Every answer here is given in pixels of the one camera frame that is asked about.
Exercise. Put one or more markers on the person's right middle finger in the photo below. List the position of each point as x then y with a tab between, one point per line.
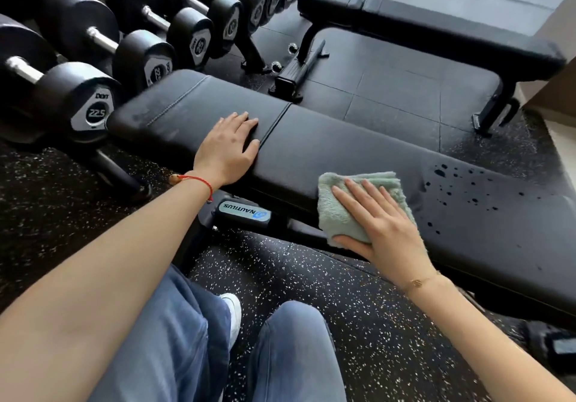
362	197

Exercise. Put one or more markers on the person's right forearm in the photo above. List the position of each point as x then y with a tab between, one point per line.
486	338

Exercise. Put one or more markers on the blue jeans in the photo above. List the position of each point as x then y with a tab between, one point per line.
288	361

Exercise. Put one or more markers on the black flat weight bench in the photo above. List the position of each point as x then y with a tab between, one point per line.
450	28

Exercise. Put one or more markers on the person's right thumb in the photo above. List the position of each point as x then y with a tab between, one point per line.
353	241

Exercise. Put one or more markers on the person's right hand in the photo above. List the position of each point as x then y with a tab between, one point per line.
391	235

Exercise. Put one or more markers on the person's left middle finger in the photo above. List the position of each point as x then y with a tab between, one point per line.
242	123

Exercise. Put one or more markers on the black dumbbell rack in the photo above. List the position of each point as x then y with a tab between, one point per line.
121	176

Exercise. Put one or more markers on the person's left hand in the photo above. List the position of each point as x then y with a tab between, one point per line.
222	154

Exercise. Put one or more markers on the person's right little finger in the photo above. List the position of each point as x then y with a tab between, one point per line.
396	208

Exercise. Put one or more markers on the row of black dumbbells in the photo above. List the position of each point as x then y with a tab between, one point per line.
72	95

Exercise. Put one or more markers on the person's left thumb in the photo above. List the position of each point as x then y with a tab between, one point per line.
252	150

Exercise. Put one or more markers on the person's left little finger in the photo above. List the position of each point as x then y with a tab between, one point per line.
223	126

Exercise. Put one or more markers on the white shoe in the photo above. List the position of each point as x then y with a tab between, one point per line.
233	314

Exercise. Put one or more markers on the black padded weight bench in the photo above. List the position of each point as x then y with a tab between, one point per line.
360	145

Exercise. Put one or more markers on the person's left forearm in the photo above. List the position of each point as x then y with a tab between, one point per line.
103	280

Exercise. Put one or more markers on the green terry cloth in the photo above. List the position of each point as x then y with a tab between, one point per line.
335	208

